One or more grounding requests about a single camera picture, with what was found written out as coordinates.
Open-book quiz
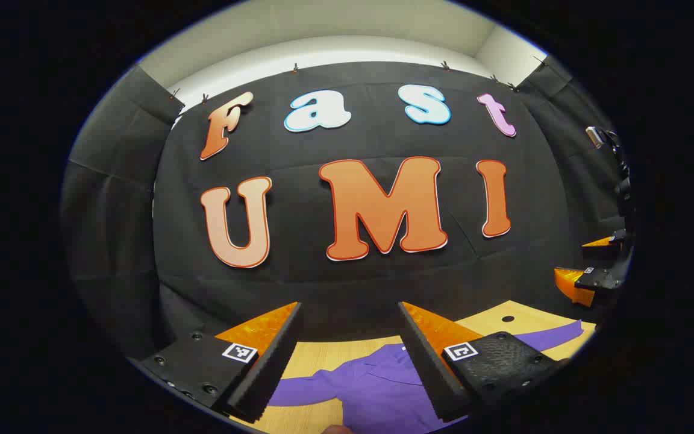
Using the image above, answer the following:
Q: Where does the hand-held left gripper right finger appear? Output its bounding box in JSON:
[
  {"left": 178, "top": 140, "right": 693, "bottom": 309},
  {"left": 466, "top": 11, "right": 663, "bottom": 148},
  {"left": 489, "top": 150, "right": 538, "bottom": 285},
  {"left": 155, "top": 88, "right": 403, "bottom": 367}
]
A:
[{"left": 398, "top": 301, "right": 571, "bottom": 423}]

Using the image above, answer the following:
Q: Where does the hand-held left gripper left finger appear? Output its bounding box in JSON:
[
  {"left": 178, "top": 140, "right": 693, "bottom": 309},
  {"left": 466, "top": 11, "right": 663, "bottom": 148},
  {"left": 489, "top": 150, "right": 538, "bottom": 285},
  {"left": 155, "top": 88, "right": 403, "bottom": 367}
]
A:
[{"left": 127, "top": 301, "right": 304, "bottom": 424}]

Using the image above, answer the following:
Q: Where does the purple shirt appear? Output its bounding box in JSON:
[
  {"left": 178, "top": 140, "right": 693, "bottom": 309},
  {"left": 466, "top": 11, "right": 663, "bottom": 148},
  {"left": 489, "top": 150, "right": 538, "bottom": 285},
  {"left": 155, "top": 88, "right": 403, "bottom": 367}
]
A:
[{"left": 267, "top": 319, "right": 584, "bottom": 434}]

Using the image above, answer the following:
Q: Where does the black backdrop cloth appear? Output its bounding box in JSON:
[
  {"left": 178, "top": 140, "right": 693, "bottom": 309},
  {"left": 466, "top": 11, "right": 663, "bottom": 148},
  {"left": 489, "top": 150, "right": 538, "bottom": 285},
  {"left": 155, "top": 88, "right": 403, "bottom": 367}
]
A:
[{"left": 61, "top": 57, "right": 631, "bottom": 362}]

